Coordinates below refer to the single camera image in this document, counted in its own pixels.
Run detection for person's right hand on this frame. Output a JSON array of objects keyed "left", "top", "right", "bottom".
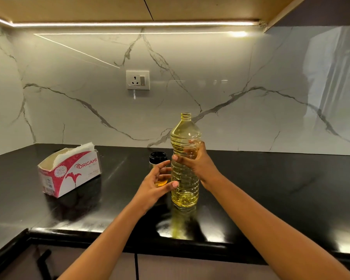
[{"left": 172, "top": 140, "right": 224, "bottom": 191}]

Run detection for person's left hand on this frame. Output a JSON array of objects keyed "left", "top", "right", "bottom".
[{"left": 131, "top": 159, "right": 180, "bottom": 216}]

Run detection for small glass oil bottle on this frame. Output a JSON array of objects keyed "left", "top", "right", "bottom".
[{"left": 149, "top": 152, "right": 168, "bottom": 187}]

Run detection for large clear plastic oil bottle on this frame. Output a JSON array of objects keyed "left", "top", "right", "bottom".
[{"left": 170, "top": 113, "right": 202, "bottom": 208}]

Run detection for person's left forearm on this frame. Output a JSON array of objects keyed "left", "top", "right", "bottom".
[{"left": 57, "top": 201, "right": 146, "bottom": 280}]

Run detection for person's right forearm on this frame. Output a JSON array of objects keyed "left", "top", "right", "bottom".
[{"left": 207, "top": 173, "right": 350, "bottom": 280}]

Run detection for black stone countertop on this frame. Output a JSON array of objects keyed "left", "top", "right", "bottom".
[{"left": 0, "top": 143, "right": 350, "bottom": 266}]

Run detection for red and white tissue box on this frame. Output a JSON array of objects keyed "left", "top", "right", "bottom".
[{"left": 37, "top": 147, "right": 103, "bottom": 199}]

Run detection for stack of white tissues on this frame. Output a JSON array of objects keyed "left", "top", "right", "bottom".
[{"left": 52, "top": 142, "right": 95, "bottom": 168}]

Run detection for brown base cabinet door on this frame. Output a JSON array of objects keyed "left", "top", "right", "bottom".
[
  {"left": 137, "top": 253, "right": 280, "bottom": 280},
  {"left": 0, "top": 244, "right": 136, "bottom": 280}
]

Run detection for LED strip light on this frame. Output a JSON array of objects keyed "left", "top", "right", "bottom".
[{"left": 0, "top": 14, "right": 260, "bottom": 28}]

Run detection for white wall socket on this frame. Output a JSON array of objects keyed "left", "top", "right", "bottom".
[{"left": 126, "top": 70, "right": 151, "bottom": 91}]

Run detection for black cabinet door handle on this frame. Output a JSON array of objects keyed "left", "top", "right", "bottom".
[{"left": 36, "top": 249, "right": 59, "bottom": 280}]

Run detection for wall cabinet body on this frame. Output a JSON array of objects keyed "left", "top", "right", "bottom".
[{"left": 0, "top": 0, "right": 308, "bottom": 32}]

